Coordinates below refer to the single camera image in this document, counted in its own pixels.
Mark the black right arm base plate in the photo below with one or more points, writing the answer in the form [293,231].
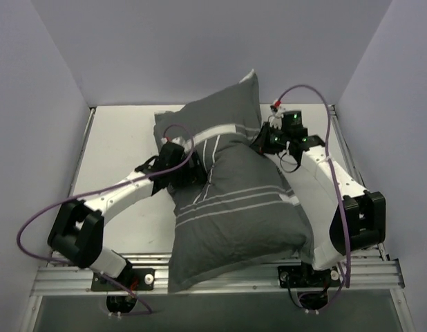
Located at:
[304,276]

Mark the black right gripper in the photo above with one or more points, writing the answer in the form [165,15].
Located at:
[260,139]

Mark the grey striped pillowcase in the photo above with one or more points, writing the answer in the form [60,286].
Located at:
[246,213]

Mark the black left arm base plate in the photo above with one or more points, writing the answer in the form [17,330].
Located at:
[135,279]

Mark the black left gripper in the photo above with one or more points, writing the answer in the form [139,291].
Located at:
[194,169]

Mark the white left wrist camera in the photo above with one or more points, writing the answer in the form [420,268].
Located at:
[179,141]

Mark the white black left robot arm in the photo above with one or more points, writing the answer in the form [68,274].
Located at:
[78,230]

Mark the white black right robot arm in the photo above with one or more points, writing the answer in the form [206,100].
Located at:
[344,215]

